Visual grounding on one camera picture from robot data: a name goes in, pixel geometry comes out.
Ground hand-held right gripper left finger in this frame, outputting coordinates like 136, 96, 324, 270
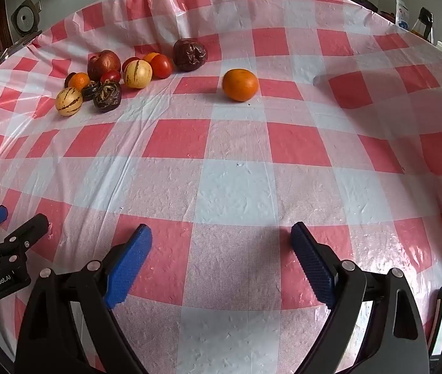
14, 224, 153, 374

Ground striped yellow pepino melon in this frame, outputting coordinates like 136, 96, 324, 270
123, 61, 153, 89
56, 88, 83, 117

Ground small dark passion fruit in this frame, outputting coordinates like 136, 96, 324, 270
81, 80, 100, 102

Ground dark capped bottle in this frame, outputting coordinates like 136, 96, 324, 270
410, 7, 434, 43

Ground large red tomato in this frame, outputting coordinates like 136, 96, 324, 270
150, 55, 174, 79

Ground large wrinkled dark passion fruit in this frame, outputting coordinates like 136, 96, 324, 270
173, 38, 208, 72

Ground red white checked tablecloth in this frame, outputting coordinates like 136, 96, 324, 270
0, 0, 442, 374

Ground white packet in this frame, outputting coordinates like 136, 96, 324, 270
394, 0, 412, 28

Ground red apple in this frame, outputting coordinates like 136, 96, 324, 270
87, 50, 122, 82

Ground large orange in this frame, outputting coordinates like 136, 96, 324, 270
222, 69, 260, 102

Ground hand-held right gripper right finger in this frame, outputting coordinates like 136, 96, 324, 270
290, 221, 430, 374

